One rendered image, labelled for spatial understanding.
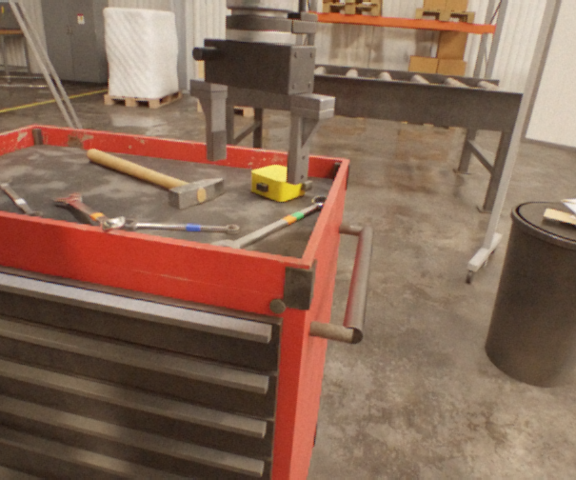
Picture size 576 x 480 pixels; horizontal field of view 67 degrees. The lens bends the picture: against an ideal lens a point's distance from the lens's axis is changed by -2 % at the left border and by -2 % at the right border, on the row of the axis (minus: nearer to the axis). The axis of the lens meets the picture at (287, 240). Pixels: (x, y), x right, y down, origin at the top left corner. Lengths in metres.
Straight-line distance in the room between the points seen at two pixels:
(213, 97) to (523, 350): 1.59
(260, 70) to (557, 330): 1.55
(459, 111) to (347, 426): 2.53
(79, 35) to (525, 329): 8.92
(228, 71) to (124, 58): 6.73
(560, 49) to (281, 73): 2.14
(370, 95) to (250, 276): 3.03
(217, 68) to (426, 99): 2.99
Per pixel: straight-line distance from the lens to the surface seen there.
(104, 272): 0.59
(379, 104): 3.48
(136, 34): 7.18
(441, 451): 1.62
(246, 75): 0.54
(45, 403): 0.79
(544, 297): 1.79
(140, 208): 0.73
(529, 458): 1.73
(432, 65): 7.33
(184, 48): 9.03
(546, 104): 2.57
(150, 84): 7.20
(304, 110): 0.50
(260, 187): 0.76
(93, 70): 9.55
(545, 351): 1.92
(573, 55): 2.55
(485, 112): 3.58
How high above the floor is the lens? 1.17
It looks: 25 degrees down
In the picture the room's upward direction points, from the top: 4 degrees clockwise
